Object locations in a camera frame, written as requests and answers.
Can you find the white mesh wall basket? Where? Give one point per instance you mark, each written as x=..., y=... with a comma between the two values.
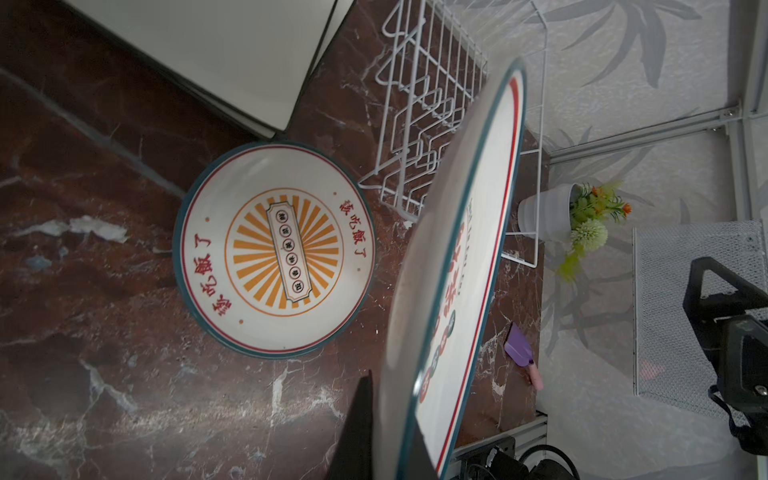
x=662, y=332

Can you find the white pot artificial flowers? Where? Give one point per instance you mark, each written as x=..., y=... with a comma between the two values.
x=575, y=215

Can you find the pink object in basket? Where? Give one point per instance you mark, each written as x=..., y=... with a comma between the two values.
x=648, y=371

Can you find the purple scoop pink handle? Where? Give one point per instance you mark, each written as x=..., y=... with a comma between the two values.
x=519, y=350

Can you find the round white plate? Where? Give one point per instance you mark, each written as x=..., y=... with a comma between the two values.
x=445, y=286
x=274, y=250

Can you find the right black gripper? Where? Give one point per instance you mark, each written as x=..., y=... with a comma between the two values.
x=717, y=303

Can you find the square white plate black rim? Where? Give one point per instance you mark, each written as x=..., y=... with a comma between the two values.
x=312, y=72

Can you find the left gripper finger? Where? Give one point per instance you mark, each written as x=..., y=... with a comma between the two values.
x=352, y=459

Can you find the white wire dish rack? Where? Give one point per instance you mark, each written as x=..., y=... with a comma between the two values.
x=440, y=57

